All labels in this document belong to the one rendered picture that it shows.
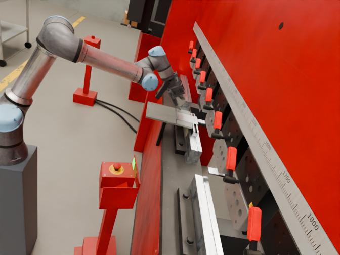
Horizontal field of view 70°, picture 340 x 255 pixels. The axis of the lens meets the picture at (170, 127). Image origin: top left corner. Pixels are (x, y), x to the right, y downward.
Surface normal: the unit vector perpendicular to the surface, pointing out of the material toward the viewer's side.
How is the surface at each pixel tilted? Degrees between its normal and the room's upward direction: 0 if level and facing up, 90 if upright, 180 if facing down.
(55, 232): 0
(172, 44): 90
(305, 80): 90
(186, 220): 0
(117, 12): 90
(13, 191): 90
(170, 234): 0
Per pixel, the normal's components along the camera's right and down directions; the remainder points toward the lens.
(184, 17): 0.02, 0.54
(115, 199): 0.23, 0.58
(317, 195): -0.96, -0.23
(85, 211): 0.28, -0.81
